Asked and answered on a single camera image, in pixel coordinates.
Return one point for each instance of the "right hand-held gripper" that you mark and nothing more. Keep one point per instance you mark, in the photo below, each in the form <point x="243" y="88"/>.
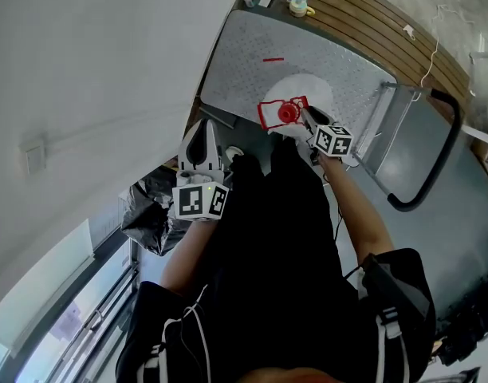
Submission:
<point x="331" y="142"/>

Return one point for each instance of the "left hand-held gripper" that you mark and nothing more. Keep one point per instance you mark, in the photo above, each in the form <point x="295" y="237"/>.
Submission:
<point x="198" y="202"/>

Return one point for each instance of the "translucent water jug red cap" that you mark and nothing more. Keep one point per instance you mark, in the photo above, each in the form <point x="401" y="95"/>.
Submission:
<point x="308" y="88"/>

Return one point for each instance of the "person's right forearm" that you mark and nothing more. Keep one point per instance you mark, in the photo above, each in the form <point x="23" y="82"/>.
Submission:
<point x="355" y="214"/>

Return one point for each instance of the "person's left forearm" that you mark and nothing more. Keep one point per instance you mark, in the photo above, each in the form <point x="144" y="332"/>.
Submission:
<point x="188" y="253"/>

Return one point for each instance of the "person's white shoe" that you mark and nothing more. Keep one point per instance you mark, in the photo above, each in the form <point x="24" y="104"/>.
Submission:
<point x="233" y="152"/>

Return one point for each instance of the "red tape strip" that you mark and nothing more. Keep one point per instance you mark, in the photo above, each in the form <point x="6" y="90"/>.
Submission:
<point x="273" y="59"/>

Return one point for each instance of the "black plastic bag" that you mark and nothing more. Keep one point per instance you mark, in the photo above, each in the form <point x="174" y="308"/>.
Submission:
<point x="148" y="218"/>

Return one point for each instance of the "teal yellow toddler cup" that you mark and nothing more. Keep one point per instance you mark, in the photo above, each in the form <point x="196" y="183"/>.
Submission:
<point x="299" y="7"/>

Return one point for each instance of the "wooden slatted bench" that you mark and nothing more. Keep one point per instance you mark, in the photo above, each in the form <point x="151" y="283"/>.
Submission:
<point x="367" y="10"/>

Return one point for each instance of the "person's black clothing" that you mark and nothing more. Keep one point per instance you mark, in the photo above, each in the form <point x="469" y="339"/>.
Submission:
<point x="276" y="253"/>

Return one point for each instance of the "white face mask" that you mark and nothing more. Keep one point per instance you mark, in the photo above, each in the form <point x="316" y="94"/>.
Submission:
<point x="409" y="31"/>

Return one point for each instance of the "cardboard box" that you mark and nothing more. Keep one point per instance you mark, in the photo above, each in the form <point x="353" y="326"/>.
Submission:
<point x="485" y="146"/>

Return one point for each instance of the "window with metal railing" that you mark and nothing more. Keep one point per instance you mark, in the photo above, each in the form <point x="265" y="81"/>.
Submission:
<point x="68" y="313"/>

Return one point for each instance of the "white wall switch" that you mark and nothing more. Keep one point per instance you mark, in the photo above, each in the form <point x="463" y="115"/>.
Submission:
<point x="33" y="156"/>

